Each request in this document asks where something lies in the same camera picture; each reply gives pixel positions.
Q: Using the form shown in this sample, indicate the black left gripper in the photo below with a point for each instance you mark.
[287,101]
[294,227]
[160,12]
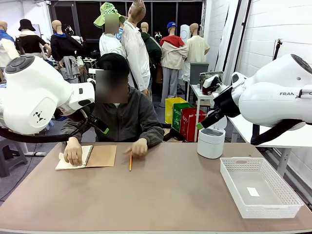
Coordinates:
[93,121]

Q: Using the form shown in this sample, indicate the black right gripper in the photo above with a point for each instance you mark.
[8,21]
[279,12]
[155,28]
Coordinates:
[226,102]

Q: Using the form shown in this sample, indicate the spiral notebook brown cover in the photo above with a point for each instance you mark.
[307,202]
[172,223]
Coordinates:
[102,156]

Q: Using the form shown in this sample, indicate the yellow pencil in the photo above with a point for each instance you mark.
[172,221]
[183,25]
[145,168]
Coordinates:
[130,162]

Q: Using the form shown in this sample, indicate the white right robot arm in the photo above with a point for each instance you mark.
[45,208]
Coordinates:
[268,102]

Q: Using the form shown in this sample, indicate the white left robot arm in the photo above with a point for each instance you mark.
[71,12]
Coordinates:
[31,97]

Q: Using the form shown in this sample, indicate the person's right forearm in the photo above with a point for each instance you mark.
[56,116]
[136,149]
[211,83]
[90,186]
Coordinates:
[70,128]

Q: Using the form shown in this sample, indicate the person's left forearm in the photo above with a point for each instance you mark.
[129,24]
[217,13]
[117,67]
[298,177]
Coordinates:
[153,136]

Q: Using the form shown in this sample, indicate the person's right hand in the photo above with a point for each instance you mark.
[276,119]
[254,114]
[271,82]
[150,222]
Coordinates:
[73,152]

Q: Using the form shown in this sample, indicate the person's left hand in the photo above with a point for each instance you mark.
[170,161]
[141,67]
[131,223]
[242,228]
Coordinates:
[140,147]

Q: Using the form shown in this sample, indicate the red recycling bin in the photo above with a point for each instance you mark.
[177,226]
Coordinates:
[189,126]

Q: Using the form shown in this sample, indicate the white lidded trash bin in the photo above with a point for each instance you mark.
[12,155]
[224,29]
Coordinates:
[209,146]

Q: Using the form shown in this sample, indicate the person in grey jacket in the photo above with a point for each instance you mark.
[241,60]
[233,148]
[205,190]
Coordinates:
[131,117]

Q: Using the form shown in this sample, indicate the white table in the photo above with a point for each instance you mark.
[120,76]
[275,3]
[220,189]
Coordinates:
[287,142]
[195,89]

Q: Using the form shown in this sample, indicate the green recycling bin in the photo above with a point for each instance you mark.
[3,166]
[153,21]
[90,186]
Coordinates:
[178,117]

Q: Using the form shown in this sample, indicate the person's blurred head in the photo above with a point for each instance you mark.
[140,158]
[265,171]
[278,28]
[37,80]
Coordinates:
[112,87]

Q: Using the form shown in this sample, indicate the yellow recycling bin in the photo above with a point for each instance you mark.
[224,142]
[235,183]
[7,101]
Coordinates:
[170,109]

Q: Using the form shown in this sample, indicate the grey metal trays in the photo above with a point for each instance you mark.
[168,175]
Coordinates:
[207,74]

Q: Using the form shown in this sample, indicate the black floor stand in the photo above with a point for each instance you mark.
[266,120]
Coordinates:
[171,134]

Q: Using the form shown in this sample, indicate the grey cabinet box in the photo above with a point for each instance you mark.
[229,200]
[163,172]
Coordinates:
[198,73]

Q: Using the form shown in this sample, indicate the black cap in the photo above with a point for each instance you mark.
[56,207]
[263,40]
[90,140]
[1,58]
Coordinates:
[113,62]

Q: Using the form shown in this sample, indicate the grey hanging clothes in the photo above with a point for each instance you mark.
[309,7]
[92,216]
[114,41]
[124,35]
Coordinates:
[70,65]

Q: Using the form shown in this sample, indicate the mannequin cream shirt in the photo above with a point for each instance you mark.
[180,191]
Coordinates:
[197,48]

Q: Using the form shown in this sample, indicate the white stand foot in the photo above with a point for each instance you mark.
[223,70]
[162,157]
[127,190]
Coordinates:
[36,153]

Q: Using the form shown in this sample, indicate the mannequin red beige jacket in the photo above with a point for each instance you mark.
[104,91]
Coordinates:
[173,56]

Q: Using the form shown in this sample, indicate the tall mannequin white shirt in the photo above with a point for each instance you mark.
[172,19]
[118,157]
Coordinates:
[136,53]

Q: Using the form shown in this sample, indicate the white-shirted figure blurred face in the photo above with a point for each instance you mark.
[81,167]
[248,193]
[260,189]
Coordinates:
[109,46]

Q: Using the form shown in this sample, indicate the white paper label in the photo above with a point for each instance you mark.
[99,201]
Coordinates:
[252,191]

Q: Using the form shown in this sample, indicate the mannequin dark green jacket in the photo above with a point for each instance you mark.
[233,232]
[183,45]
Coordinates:
[154,51]

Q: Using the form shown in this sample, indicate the white oval appliance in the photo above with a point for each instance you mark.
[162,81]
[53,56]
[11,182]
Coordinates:
[184,33]

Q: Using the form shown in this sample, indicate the mannequin black hoodie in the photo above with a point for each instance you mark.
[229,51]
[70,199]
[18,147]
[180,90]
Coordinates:
[63,46]

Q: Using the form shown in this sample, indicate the grey plastic stool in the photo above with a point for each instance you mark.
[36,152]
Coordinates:
[7,151]

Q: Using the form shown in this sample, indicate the black tripod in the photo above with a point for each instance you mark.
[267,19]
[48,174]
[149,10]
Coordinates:
[279,44]

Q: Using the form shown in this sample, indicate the blue cap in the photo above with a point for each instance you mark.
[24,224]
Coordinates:
[171,25]

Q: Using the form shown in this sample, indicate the white perforated plastic basket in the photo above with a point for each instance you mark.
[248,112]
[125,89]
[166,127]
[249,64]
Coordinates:
[290,192]

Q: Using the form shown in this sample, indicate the mannequin black shirt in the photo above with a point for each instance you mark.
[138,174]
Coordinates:
[30,44]

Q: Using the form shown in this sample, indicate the green checked sun hat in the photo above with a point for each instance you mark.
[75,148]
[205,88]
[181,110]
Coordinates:
[104,13]

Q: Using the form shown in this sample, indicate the mannequin white blue jacket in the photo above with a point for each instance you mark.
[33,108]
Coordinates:
[7,48]

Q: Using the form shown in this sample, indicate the black bucket hat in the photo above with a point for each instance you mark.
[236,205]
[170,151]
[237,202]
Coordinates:
[26,25]

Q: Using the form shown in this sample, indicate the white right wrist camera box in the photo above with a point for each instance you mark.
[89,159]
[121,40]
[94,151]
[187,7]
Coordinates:
[210,84]

